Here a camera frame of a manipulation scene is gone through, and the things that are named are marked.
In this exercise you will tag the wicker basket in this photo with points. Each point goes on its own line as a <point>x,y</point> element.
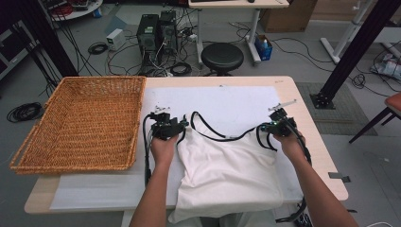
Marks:
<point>78,119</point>

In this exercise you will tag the white tank top black trim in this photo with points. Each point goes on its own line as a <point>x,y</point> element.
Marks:
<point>227,170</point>

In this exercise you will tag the white-legged wooden desk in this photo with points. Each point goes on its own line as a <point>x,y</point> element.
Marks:
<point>236,3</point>

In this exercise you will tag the black computer tower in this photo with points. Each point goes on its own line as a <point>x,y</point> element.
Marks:
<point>168,31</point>
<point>147,38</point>

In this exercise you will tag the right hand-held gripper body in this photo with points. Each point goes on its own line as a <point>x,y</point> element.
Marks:
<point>283,124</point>

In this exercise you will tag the black round stool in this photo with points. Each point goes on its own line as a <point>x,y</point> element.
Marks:
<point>222,56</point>

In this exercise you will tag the orange seat chair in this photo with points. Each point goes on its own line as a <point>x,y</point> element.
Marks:
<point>394,104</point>

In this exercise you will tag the person's right hand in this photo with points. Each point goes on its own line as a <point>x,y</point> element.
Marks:
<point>294,146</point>

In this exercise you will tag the round white table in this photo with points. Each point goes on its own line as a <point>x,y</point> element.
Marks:
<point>78,8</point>

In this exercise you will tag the black metal post with foot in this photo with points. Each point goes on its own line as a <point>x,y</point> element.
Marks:
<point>356,47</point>

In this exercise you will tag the grey tape piece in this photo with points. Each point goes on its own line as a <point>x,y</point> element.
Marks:
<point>339,176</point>

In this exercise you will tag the grey side rack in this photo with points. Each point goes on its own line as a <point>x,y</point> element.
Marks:
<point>12,50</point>

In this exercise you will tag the black tape cross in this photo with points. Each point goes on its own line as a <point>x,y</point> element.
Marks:
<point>352,211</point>

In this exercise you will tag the blue box with bottles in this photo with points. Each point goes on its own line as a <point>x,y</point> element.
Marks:
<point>264,50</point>

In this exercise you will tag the white power supply box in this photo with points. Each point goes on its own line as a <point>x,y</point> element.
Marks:
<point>115,39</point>

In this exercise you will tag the person's light trousers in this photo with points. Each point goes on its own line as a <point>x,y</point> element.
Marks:
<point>252,220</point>

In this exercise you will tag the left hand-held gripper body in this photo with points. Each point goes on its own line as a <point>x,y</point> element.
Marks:
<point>165,127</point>

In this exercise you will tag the white table mat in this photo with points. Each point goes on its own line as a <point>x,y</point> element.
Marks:
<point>220,101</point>

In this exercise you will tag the person's left hand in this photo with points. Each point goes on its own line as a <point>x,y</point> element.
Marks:
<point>164,151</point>

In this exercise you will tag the cardboard box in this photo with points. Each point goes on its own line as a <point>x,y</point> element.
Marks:
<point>288,15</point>

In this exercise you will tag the white metal stand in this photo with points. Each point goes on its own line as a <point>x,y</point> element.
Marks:
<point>345,38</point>

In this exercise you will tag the crumpled plastic bag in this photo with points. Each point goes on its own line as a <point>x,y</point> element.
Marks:
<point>387,67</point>

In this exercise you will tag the grey floor mat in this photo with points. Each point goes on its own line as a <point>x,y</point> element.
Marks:
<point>343,107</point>

